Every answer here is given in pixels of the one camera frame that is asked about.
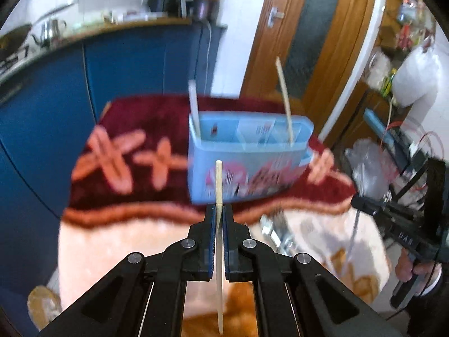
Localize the steel kettle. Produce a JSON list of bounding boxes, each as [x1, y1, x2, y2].
[[31, 18, 67, 48]]

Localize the red cables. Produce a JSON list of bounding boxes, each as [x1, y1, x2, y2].
[[381, 121, 444, 169]]

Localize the wooden door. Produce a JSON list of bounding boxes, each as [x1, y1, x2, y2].
[[242, 0, 379, 137]]

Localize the round wooden stool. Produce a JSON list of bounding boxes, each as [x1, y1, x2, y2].
[[27, 285, 62, 331]]

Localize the white power cable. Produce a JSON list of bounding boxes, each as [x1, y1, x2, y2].
[[204, 19, 213, 94]]

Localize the dark rice cooker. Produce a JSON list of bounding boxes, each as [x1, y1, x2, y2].
[[193, 0, 221, 21]]

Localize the blue plastic utensil holder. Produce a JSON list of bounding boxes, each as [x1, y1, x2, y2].
[[187, 110, 314, 205]]

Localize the metal door handle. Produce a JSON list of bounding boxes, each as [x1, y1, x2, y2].
[[267, 7, 285, 28]]

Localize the pale utensil handle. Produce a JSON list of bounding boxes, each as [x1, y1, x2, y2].
[[189, 80, 201, 137]]

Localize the person's right hand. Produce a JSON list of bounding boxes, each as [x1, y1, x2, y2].
[[395, 252, 443, 282]]

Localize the wooden chopstick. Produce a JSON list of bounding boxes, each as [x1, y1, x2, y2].
[[215, 160, 225, 335], [275, 57, 294, 144]]

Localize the red floral blanket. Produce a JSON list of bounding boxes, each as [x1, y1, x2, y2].
[[58, 93, 391, 337]]

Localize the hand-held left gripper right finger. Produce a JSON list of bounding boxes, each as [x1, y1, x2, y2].
[[223, 204, 404, 337]]

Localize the blue base cabinets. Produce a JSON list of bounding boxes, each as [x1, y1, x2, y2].
[[0, 21, 225, 324]]

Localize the white plastic bag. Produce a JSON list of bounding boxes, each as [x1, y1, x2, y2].
[[392, 37, 443, 108]]

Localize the metal wok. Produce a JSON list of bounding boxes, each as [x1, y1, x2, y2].
[[0, 2, 78, 62]]

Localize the crumpled clear plastic bag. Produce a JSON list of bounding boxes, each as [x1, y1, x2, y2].
[[345, 138, 397, 197]]

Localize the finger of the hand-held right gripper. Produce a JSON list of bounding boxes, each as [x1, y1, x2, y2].
[[351, 195, 388, 226], [363, 108, 415, 165]]

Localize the black cart rack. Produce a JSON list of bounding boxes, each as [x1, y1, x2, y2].
[[361, 88, 449, 218]]

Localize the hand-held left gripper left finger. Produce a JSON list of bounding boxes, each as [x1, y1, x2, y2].
[[35, 204, 217, 337]]

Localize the gas stove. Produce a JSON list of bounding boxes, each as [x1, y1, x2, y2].
[[0, 44, 30, 78]]

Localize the person's right forearm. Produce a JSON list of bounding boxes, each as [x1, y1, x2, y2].
[[407, 274, 449, 337]]

